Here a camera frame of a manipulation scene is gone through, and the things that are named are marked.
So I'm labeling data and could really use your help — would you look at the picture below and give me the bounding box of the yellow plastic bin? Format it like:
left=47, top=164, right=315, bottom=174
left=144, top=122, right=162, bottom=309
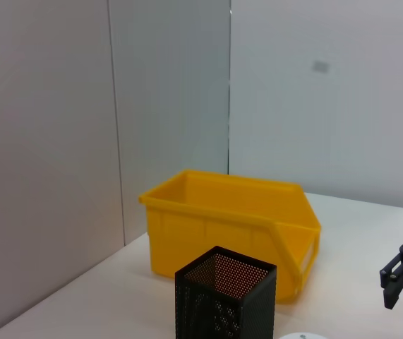
left=138, top=169, right=322, bottom=305

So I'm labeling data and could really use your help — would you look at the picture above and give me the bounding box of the clear green-label water bottle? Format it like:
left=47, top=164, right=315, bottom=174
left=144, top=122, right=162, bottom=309
left=278, top=331, right=332, bottom=339

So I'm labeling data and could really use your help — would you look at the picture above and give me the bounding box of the black mesh pen holder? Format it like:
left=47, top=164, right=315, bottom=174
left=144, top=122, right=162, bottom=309
left=174, top=246, right=278, bottom=339

